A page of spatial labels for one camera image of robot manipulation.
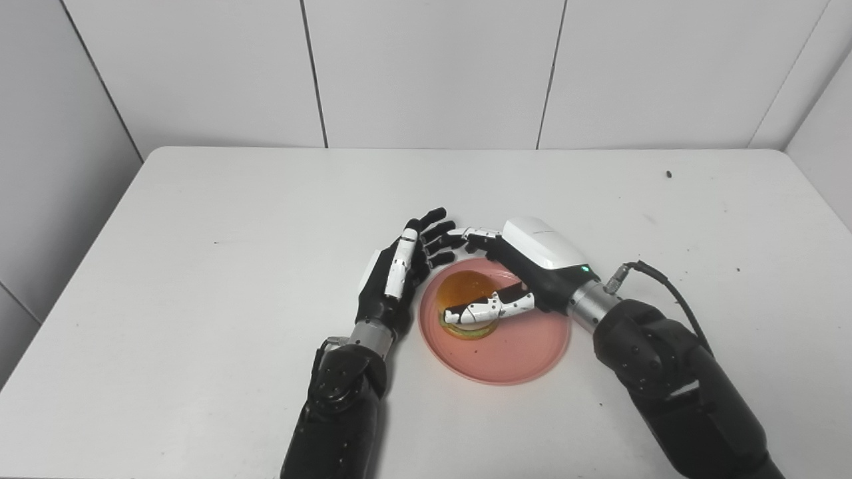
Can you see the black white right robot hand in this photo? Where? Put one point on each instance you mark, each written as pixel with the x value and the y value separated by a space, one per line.
pixel 542 256

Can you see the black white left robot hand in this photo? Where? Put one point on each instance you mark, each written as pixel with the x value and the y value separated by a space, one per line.
pixel 383 299

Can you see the toy hamburger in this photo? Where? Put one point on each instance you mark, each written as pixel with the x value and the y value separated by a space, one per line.
pixel 462 289

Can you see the pink round plate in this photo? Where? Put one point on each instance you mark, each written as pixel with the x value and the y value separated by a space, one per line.
pixel 519 349

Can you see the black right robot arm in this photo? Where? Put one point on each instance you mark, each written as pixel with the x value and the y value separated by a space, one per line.
pixel 679 392

